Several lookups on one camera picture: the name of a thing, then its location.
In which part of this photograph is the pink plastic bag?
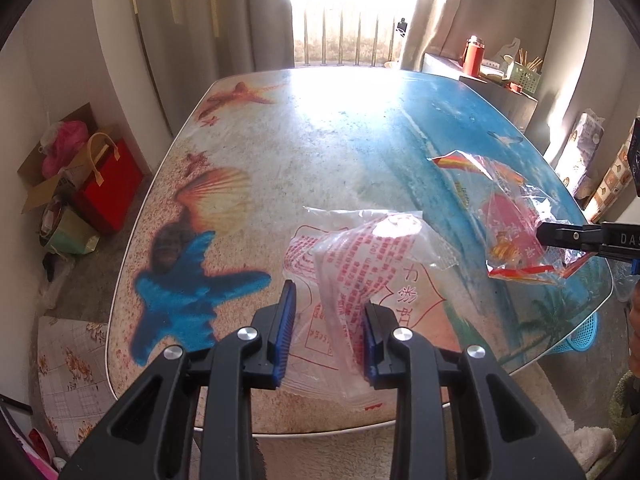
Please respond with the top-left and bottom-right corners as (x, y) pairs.
(40, 120), (90, 178)

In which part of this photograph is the orange printed plastic bag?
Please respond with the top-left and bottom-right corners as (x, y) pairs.
(427, 150), (596, 286)

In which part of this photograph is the red thermos bottle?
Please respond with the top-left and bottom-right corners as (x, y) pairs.
(462, 36), (486, 77)

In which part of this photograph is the toilet paper pack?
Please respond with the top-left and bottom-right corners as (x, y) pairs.
(555, 110), (606, 196)

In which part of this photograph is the beige curtain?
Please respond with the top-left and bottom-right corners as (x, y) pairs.
(90, 0), (296, 133)
(400, 0), (558, 68)

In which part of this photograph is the green paper box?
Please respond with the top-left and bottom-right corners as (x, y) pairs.
(40, 200), (101, 256)

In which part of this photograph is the blue plastic basket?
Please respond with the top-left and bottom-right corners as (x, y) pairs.
(542, 310), (601, 361)

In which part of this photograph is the pink item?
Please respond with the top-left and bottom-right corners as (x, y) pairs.
(27, 427), (58, 478)

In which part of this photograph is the tile patterned board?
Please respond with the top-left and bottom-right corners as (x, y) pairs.
(582, 142), (633, 223)

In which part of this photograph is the grey side cabinet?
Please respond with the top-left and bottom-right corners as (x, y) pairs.
(422, 52), (538, 131)

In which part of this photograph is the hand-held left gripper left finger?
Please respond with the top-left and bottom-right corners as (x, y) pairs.
(59, 279), (299, 480)

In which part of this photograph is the cardboard box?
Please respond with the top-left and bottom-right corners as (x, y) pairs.
(17, 102), (126, 211)

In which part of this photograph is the red gift bag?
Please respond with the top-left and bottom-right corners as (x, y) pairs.
(72, 132), (146, 235)

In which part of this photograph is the clear red-lettered plastic bag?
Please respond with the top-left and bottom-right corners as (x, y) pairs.
(280, 206), (458, 408)

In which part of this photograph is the metal window grille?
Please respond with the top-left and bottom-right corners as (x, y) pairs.
(295, 5), (403, 68)

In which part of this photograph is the patterned floor cushion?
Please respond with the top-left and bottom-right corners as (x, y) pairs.
(37, 316), (108, 456)

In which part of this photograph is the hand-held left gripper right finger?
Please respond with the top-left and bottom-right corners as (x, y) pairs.
(363, 301), (586, 480)

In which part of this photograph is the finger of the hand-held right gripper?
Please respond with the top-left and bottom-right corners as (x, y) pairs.
(536, 221), (603, 261)

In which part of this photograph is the green plastic basket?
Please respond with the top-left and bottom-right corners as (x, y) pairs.
(501, 62), (542, 93)

